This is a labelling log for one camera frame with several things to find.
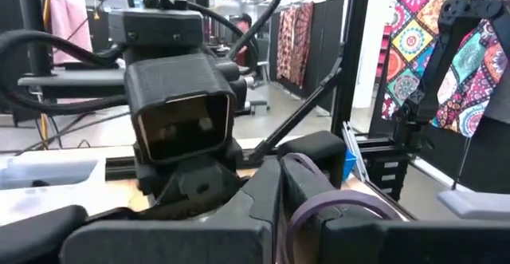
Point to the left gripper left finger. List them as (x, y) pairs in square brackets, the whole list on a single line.
[(179, 236)]

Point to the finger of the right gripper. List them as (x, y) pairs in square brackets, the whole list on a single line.
[(207, 180), (157, 180)]

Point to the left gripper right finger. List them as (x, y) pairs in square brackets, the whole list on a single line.
[(398, 244)]

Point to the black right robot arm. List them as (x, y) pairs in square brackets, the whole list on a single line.
[(155, 32)]

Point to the black stacked boxes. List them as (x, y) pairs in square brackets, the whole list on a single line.
[(388, 176)]

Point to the grey desk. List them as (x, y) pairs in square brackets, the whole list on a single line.
[(478, 206)]

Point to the red patterned cloth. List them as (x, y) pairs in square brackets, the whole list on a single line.
[(295, 44)]

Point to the black partition panel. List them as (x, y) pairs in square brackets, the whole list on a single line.
[(324, 36)]

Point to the clear plastic bin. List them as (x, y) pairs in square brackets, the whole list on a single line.
[(24, 204)]

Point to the person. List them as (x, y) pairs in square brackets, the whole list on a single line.
[(244, 28)]

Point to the colourful mandala cloth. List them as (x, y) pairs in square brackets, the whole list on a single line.
[(414, 36)]

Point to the pink hanging cloth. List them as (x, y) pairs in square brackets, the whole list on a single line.
[(67, 16)]

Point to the black pole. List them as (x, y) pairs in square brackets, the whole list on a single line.
[(32, 16)]

